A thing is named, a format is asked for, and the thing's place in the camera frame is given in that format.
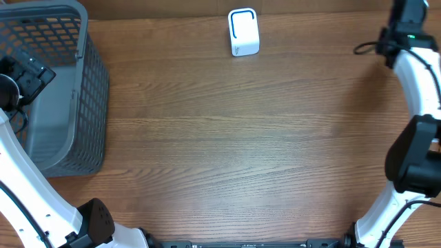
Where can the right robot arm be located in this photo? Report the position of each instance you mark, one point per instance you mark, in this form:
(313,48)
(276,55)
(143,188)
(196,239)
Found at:
(412,168)

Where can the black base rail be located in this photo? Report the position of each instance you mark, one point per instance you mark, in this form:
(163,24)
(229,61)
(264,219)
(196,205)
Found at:
(310,243)

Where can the dark grey plastic basket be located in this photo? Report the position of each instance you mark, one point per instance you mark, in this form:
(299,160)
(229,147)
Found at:
(65,135)

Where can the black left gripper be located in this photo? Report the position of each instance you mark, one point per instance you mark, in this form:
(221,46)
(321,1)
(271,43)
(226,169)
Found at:
(34,83)

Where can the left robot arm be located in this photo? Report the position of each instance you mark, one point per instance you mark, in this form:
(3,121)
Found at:
(39,215)

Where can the white barcode scanner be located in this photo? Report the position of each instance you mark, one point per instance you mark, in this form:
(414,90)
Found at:
(244,32)

